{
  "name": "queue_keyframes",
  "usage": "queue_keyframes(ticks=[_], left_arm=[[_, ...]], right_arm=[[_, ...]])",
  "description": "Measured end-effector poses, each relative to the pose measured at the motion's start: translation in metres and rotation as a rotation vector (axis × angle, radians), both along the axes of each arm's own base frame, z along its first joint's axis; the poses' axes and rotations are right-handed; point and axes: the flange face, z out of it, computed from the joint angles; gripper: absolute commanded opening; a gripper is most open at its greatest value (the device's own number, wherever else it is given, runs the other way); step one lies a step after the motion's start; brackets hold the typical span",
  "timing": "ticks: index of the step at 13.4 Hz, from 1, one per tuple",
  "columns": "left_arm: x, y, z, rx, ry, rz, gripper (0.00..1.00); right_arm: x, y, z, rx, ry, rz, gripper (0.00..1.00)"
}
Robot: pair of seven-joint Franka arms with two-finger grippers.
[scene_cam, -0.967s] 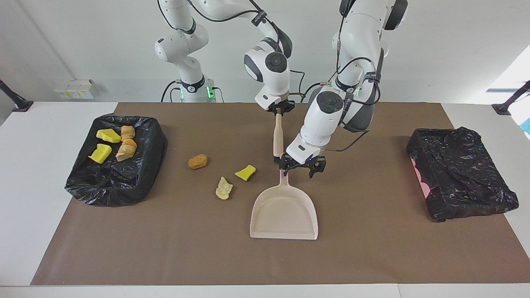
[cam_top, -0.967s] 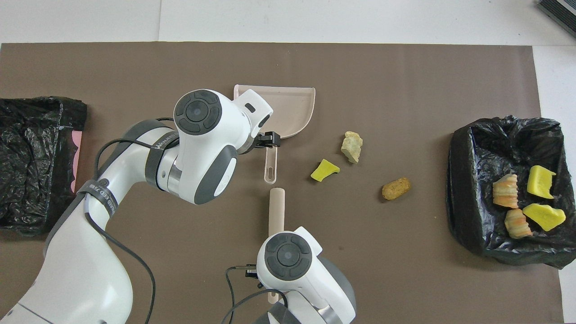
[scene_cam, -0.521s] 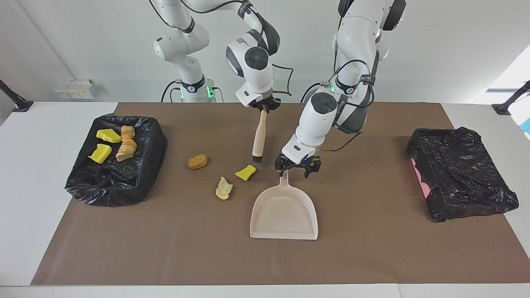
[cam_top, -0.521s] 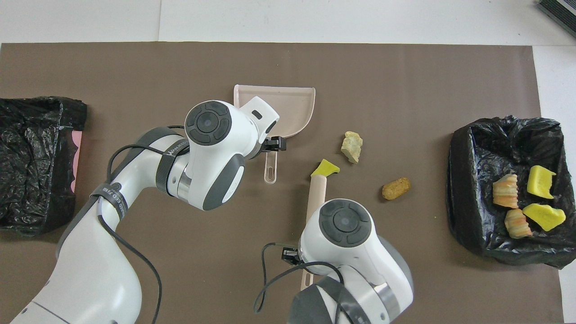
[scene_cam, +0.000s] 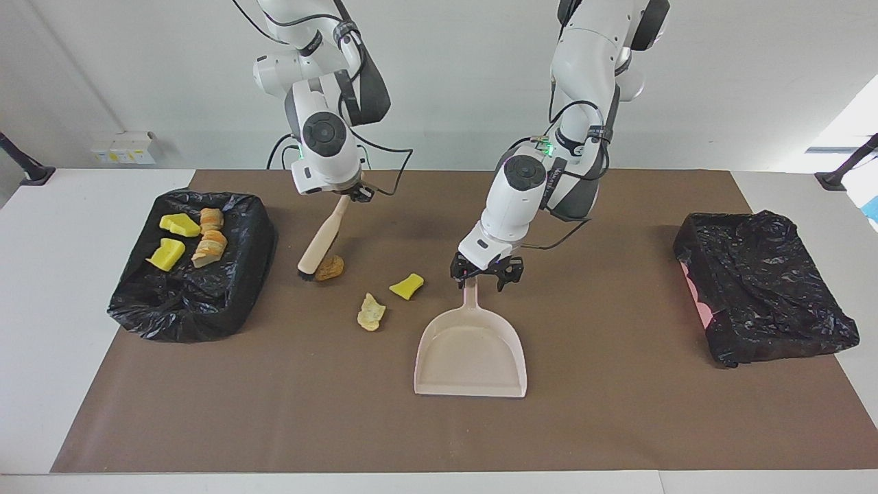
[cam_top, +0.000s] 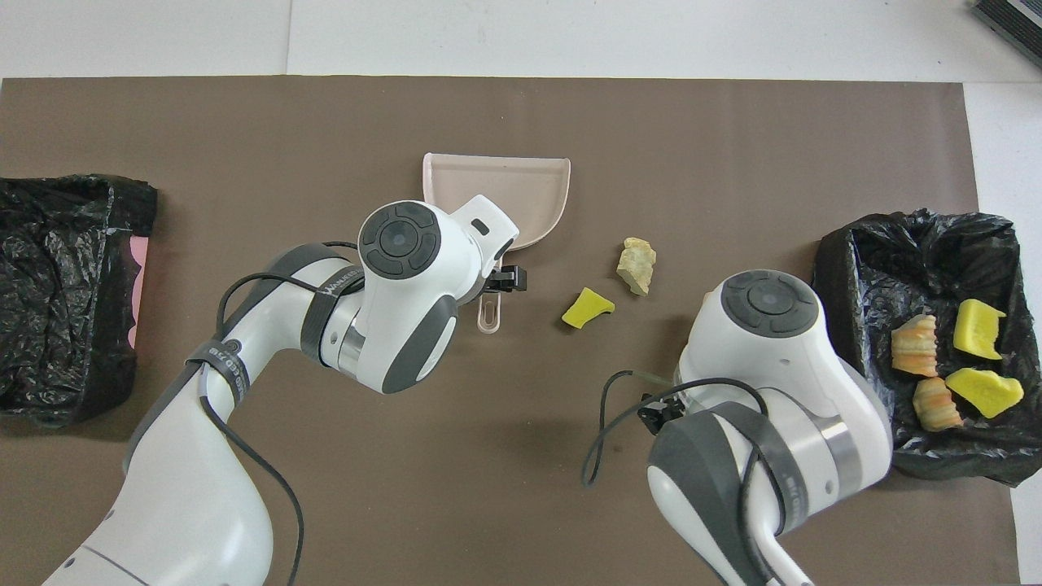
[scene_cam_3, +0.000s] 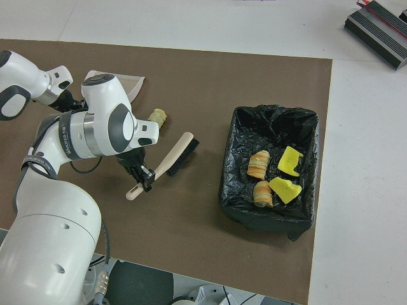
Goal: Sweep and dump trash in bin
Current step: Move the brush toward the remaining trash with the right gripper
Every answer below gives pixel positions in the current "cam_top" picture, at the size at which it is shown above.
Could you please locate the orange striped croissant piece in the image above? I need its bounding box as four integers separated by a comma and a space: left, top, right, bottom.
891, 315, 939, 378

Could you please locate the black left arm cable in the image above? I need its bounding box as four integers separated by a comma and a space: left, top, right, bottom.
199, 241, 361, 586

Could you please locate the beige plastic dustpan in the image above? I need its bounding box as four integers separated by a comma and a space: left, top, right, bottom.
422, 152, 572, 335

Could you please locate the brown paper mat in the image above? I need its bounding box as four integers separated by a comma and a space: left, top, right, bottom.
0, 76, 1020, 586

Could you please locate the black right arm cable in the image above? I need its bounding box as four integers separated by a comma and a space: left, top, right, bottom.
582, 370, 782, 586

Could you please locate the small yellow sponge piece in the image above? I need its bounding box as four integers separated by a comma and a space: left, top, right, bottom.
562, 287, 616, 330

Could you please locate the pink bin with black bag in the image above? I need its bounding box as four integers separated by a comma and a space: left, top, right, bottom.
0, 173, 159, 428

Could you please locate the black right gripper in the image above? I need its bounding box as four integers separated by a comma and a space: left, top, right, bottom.
487, 265, 689, 436

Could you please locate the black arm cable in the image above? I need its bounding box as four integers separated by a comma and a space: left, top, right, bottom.
582, 370, 782, 586
199, 241, 361, 586

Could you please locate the pale yellow food piece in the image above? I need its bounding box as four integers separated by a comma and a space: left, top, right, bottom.
615, 237, 657, 296

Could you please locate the dark ribbed object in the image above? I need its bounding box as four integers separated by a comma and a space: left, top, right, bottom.
973, 0, 1042, 46

